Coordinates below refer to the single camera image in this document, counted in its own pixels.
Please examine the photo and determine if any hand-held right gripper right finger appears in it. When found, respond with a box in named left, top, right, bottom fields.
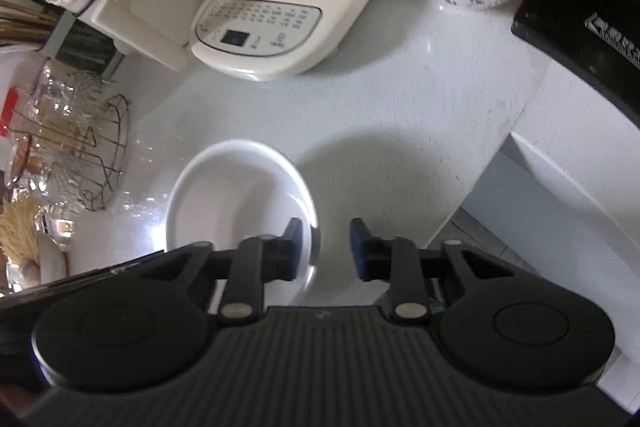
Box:
left=349, top=218, right=517, bottom=323

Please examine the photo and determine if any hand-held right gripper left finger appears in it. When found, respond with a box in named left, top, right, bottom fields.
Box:
left=136, top=217, right=304, bottom=324

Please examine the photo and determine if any white leaf-print deep plate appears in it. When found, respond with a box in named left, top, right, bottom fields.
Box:
left=164, top=139, right=321, bottom=309

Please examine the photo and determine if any small white bowl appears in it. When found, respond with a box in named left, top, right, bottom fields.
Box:
left=37, top=237, right=72, bottom=284

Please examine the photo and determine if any bunch of thin wooden sticks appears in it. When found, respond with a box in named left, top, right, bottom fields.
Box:
left=0, top=199, right=42, bottom=261

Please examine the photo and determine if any red-lid plastic jar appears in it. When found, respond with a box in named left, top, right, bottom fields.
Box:
left=0, top=86, right=27, bottom=138

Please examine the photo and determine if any chopstick holder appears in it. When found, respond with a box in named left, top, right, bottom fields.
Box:
left=54, top=19, right=124, bottom=74

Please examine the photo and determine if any bundle of chopsticks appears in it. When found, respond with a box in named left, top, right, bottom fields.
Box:
left=0, top=0, right=57, bottom=48

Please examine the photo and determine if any wire rack with glass cups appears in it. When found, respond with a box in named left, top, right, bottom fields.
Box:
left=7, top=66, right=134, bottom=213

